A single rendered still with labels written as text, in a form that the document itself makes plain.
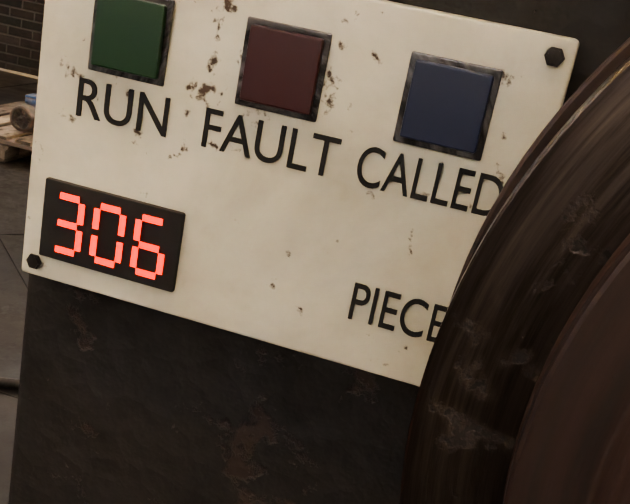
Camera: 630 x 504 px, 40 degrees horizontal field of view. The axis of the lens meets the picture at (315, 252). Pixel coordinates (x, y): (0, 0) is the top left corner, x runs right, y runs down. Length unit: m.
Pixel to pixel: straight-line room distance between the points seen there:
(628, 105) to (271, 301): 0.23
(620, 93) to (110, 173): 0.28
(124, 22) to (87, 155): 0.07
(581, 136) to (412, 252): 0.17
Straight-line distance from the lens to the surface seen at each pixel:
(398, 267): 0.42
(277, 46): 0.42
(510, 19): 0.42
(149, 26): 0.44
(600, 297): 0.26
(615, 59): 0.33
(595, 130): 0.27
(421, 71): 0.40
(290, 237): 0.43
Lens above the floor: 1.25
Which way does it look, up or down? 18 degrees down
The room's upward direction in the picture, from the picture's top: 11 degrees clockwise
